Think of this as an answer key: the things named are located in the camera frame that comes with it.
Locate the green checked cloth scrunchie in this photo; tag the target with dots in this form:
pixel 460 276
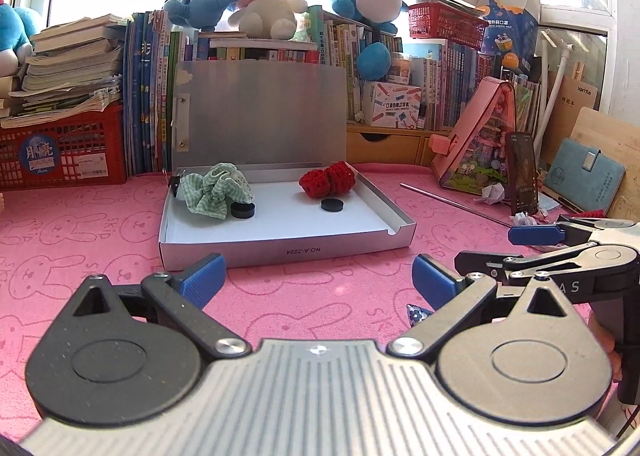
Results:
pixel 215 188

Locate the white printed carton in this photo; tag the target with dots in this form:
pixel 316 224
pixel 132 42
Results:
pixel 392 105

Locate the row of thin blue books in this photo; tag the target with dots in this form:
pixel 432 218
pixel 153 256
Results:
pixel 145 95

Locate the crumpled white paper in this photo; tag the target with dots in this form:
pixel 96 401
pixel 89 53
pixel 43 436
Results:
pixel 490 193

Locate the large red plastic basket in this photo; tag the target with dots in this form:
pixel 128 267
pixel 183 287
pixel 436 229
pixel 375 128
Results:
pixel 75 150

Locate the blue carton box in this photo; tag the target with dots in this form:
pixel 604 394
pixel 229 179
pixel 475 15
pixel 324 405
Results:
pixel 510 35

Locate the white pipe stand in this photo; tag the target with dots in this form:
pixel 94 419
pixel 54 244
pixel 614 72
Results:
pixel 560 65

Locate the red crochet scrunchie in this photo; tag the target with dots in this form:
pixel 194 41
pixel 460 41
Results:
pixel 327 178

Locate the row of upright books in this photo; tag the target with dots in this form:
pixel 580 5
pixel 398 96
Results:
pixel 450 70

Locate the blue floral cloth pouch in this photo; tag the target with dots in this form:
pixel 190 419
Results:
pixel 419 315

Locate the blue elephant plush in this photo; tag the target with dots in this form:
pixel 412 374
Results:
pixel 200 3

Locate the silver lidded box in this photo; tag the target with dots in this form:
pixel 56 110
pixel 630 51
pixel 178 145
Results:
pixel 300 231

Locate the black binder clip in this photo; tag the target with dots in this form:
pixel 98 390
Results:
pixel 175 186

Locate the thin metal rod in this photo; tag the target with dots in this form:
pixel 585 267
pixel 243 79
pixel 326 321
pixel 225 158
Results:
pixel 450 203

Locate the black round lid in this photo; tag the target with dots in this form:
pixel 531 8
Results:
pixel 243 211
pixel 332 206

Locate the blue white plush toy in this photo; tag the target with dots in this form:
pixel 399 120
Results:
pixel 15 35

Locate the small red plastic basket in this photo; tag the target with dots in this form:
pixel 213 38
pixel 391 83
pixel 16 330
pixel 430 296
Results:
pixel 440 20

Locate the stack of lying books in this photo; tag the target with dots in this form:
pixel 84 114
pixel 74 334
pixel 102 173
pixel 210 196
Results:
pixel 70 70

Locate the lilac crochet piece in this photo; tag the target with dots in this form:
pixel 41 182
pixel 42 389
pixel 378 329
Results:
pixel 522 219

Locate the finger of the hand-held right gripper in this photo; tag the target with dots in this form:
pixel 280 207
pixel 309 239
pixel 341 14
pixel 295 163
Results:
pixel 475 263
pixel 535 235

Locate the pink house-shaped toy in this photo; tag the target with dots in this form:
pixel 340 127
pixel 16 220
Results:
pixel 480 135

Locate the wooden drawer unit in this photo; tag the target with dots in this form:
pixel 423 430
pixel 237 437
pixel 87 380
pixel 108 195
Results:
pixel 395 145

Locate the teal notebook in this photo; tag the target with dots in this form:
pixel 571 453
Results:
pixel 580 175

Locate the person's right hand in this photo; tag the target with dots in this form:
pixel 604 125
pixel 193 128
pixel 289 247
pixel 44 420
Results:
pixel 602 333

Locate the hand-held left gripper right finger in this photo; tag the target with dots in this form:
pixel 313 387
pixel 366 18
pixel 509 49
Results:
pixel 432 281

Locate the pink rabbit-print mat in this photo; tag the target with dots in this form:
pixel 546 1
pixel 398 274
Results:
pixel 90 236

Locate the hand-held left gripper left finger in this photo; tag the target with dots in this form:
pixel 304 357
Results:
pixel 205 281

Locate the wooden board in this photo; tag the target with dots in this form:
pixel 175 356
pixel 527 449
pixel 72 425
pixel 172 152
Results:
pixel 625 145

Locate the brown kraft notebook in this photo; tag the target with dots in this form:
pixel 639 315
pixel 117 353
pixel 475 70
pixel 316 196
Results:
pixel 575 105

